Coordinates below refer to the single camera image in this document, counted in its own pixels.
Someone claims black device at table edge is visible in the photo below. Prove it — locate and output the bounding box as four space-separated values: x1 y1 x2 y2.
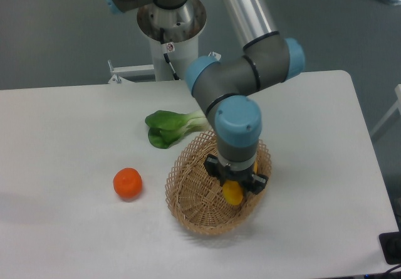
378 231 400 265

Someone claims woven wicker basket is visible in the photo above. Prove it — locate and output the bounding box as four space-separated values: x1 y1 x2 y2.
165 129 266 235

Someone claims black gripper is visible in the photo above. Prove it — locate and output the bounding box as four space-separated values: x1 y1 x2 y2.
204 155 268 194

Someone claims white frame at right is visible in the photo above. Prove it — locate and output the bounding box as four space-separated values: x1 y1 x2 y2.
369 84 400 142

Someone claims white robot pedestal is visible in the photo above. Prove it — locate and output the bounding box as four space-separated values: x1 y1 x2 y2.
149 36 199 82

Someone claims orange tangerine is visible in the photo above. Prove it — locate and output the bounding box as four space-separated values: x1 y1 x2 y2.
113 168 143 201

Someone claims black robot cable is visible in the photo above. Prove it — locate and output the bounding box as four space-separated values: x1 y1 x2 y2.
159 27 181 81

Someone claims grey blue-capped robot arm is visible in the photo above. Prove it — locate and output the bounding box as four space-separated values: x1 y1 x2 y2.
105 0 305 194

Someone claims yellow mango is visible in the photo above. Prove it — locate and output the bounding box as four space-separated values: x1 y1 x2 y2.
222 180 254 206

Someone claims green bok choy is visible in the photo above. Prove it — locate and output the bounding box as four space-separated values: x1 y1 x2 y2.
145 110 209 149

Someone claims white metal mounting bracket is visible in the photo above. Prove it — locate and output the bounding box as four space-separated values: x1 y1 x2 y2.
108 52 221 83

